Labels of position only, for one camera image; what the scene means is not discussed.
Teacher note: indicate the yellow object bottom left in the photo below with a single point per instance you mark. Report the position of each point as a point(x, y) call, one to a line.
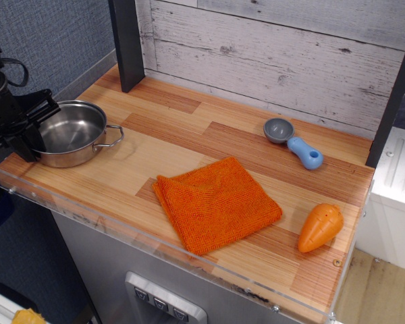
point(27, 316)

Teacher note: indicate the orange plastic toy carrot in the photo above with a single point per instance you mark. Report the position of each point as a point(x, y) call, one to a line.
point(323, 224)

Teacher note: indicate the clear acrylic shelf guard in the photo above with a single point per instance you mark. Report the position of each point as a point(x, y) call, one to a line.
point(170, 130)

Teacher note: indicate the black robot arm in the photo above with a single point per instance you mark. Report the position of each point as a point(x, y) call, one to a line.
point(4, 82)

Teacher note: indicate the orange folded towel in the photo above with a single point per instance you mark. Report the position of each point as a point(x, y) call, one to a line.
point(215, 205)

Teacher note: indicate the blue grey toy scoop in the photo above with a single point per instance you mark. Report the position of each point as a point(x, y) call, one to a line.
point(281, 131)

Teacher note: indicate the dark grey post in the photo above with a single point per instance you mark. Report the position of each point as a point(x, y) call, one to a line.
point(126, 35)
point(387, 31)

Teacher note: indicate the silver toy fridge cabinet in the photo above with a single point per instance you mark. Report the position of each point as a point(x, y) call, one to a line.
point(238, 284)

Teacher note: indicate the dark grey right post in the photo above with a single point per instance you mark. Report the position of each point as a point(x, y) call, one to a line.
point(387, 31)

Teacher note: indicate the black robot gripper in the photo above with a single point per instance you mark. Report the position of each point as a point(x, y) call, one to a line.
point(20, 120)

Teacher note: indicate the stainless steel pot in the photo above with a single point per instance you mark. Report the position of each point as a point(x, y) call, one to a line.
point(76, 134)

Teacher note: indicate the silver dispenser button panel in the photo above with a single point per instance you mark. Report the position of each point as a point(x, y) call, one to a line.
point(155, 304)

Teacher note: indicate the dark grey left post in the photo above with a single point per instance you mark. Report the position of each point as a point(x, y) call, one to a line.
point(126, 35)

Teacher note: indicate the white appliance at right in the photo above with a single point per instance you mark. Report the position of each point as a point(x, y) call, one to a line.
point(381, 231)

